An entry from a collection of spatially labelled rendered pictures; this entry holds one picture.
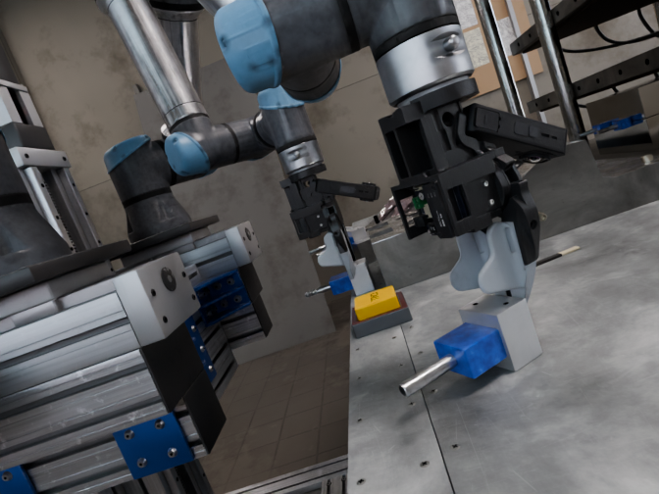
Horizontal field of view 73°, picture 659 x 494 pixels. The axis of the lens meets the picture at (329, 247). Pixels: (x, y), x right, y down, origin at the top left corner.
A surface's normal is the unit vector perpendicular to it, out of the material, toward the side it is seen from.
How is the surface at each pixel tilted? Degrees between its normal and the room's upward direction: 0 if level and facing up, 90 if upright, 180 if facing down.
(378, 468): 0
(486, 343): 90
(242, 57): 115
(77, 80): 90
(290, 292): 72
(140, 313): 90
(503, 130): 90
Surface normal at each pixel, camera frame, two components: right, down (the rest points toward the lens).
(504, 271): 0.41, 0.02
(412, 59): -0.43, 0.28
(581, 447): -0.35, -0.93
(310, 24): 0.06, 0.51
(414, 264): -0.05, 0.16
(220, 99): -0.14, -0.15
